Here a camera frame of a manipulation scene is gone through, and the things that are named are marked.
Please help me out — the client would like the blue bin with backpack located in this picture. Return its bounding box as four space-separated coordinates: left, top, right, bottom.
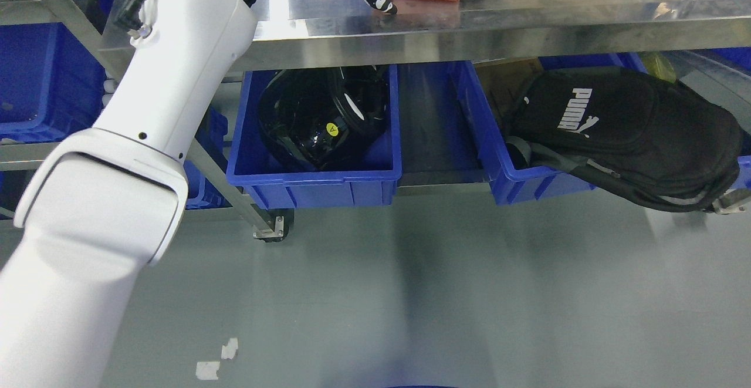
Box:
447 53 647 205

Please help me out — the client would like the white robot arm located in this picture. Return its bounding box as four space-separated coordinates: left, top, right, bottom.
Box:
2 0 258 387

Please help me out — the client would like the stainless steel table cart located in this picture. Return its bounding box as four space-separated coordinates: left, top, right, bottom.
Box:
0 0 751 243

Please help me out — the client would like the black glossy helmet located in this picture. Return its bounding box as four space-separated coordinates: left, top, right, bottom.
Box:
257 65 391 173

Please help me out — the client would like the blue bin far left lower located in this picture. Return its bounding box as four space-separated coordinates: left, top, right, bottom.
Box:
183 106 229 210

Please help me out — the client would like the black Puma backpack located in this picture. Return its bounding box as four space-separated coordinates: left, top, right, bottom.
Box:
505 65 749 214

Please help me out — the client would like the blue bin far left upper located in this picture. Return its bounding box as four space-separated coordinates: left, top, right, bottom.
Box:
1 22 105 144

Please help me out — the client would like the blue bin with helmet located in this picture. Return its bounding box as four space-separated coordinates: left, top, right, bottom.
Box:
227 65 403 210

